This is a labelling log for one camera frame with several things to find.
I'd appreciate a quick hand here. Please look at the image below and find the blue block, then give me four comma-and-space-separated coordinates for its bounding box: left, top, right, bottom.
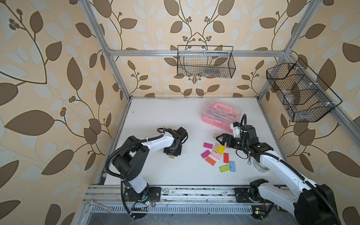
229, 161, 236, 173

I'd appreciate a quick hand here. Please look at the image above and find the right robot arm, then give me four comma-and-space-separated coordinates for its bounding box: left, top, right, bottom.
216, 122, 341, 225

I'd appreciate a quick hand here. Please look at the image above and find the light pink block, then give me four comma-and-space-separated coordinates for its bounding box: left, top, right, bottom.
211, 151, 222, 160

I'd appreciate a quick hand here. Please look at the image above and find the orange block in pile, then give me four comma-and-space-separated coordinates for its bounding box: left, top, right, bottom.
205, 157, 216, 166

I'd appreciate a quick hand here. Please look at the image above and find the pink plastic storage box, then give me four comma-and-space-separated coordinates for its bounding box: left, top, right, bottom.
202, 102, 242, 132

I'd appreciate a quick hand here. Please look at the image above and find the red block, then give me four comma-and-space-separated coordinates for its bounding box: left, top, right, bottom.
223, 153, 229, 164

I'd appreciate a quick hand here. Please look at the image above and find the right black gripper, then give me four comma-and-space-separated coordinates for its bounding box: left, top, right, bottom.
216, 133, 248, 152

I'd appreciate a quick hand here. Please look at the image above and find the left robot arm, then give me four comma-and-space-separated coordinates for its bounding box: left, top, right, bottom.
105, 127, 188, 220

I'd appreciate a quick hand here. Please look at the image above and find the lower magenta block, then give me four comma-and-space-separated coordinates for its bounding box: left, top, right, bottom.
201, 150, 211, 159

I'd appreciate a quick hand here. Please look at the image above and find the natural wood block in pile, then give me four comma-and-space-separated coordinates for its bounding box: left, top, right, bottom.
213, 143, 221, 152

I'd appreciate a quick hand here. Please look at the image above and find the flat magenta block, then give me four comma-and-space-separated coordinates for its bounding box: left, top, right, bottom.
203, 142, 213, 149

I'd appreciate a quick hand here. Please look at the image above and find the yellow block in pile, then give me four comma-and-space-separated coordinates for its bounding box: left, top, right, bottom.
217, 145, 226, 155

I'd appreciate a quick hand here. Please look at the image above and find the green block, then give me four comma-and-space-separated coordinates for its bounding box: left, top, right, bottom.
219, 165, 231, 173

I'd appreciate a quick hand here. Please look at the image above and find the right black wire basket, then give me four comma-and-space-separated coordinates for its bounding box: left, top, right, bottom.
266, 58, 342, 122

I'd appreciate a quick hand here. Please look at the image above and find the silver wrench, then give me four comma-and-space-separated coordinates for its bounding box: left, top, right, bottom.
87, 199, 113, 213

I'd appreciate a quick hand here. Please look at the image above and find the white tape roll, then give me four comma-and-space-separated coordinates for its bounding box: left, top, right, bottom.
253, 159, 269, 173

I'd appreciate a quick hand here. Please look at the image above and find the black wire basket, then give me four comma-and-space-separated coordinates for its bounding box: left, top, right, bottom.
266, 58, 342, 122
176, 45, 236, 79

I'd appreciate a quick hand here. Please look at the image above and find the back black wire basket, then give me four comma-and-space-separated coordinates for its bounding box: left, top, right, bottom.
176, 45, 236, 79

